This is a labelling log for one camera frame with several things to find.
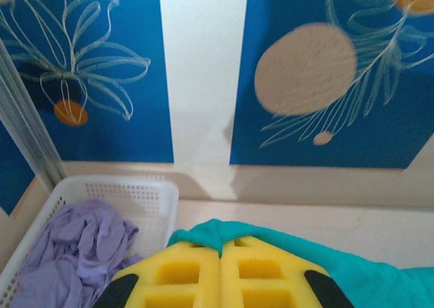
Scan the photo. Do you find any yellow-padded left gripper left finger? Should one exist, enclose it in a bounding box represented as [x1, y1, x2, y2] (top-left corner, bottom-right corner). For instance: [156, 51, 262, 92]
[93, 242, 221, 308]

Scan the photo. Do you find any purple t-shirt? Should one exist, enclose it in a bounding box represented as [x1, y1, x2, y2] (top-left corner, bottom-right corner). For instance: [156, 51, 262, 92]
[15, 199, 143, 308]

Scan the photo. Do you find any aluminium corner post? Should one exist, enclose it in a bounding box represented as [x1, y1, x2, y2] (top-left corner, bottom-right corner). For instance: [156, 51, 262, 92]
[0, 38, 67, 190]

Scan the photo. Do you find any teal t-shirt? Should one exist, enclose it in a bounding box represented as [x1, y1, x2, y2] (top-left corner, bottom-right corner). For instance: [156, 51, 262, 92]
[165, 218, 434, 308]

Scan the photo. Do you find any white plastic basket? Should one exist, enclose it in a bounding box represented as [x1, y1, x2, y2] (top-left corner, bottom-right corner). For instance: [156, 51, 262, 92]
[0, 175, 180, 308]

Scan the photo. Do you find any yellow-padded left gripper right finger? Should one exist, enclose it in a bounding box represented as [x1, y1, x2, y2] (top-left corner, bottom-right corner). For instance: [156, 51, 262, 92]
[220, 236, 355, 308]

